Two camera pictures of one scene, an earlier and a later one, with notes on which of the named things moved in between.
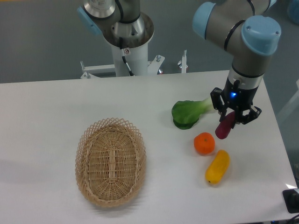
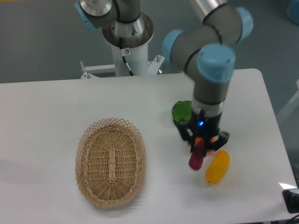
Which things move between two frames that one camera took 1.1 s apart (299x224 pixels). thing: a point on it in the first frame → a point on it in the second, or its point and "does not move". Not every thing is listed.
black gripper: x=235 y=97 → x=205 y=126
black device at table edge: x=291 y=199 does not move
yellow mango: x=217 y=168 does not move
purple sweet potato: x=224 y=126 → x=196 y=156
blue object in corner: x=293 y=10 does not move
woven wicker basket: x=110 y=159 does not move
